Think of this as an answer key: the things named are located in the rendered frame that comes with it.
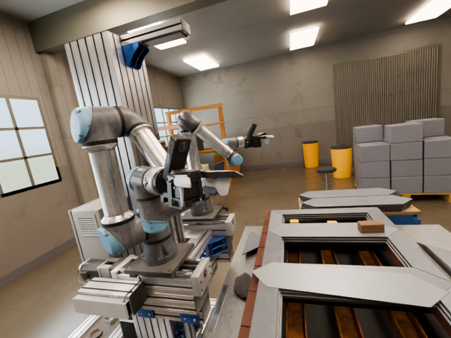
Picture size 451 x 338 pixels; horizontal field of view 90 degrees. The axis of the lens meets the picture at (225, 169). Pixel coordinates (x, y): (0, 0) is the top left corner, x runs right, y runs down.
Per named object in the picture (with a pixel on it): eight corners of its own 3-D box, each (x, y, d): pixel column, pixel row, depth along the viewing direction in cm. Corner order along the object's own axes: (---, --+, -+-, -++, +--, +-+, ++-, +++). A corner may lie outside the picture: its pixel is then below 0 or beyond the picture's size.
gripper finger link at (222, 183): (243, 194, 54) (206, 195, 55) (243, 169, 54) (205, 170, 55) (243, 196, 51) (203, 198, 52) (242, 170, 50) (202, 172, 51)
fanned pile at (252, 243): (266, 231, 183) (266, 227, 182) (261, 260, 146) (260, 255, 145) (251, 231, 186) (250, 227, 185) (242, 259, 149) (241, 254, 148)
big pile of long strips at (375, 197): (394, 193, 195) (394, 186, 194) (420, 211, 157) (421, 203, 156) (298, 197, 217) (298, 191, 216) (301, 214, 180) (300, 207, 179)
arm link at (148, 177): (167, 165, 64) (139, 167, 58) (176, 165, 61) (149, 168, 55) (168, 192, 65) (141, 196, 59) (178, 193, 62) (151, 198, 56)
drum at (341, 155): (356, 178, 515) (354, 146, 502) (333, 179, 527) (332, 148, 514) (349, 173, 558) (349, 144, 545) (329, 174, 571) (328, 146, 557)
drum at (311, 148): (319, 164, 707) (317, 139, 693) (321, 167, 663) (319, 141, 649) (303, 165, 720) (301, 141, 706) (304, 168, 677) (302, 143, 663)
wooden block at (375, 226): (379, 227, 133) (379, 219, 132) (384, 232, 127) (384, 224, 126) (357, 228, 135) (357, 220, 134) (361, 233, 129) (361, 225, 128)
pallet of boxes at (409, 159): (431, 186, 405) (434, 117, 383) (458, 202, 331) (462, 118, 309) (354, 188, 452) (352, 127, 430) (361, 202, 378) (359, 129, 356)
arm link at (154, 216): (184, 222, 71) (177, 188, 69) (152, 238, 63) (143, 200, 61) (169, 217, 76) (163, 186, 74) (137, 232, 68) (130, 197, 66)
